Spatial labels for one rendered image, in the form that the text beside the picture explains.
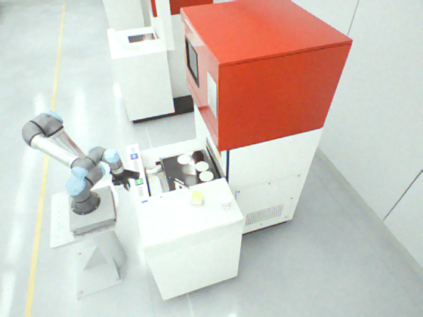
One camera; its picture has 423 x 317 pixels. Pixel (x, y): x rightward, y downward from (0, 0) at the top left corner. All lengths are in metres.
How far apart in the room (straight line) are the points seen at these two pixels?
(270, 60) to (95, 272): 2.24
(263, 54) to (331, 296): 2.02
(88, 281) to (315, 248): 2.02
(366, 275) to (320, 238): 0.45
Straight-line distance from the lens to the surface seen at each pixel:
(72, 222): 2.08
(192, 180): 2.06
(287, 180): 2.33
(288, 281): 2.71
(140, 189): 1.99
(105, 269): 2.84
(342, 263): 2.92
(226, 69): 1.45
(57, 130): 1.93
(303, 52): 1.63
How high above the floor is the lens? 2.47
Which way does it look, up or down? 46 degrees down
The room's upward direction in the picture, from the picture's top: 2 degrees counter-clockwise
